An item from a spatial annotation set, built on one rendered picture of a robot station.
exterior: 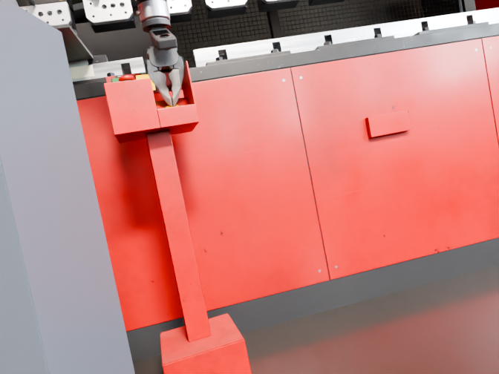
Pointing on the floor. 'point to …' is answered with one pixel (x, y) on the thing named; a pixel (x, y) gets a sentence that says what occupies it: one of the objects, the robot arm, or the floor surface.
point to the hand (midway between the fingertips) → (171, 101)
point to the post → (274, 24)
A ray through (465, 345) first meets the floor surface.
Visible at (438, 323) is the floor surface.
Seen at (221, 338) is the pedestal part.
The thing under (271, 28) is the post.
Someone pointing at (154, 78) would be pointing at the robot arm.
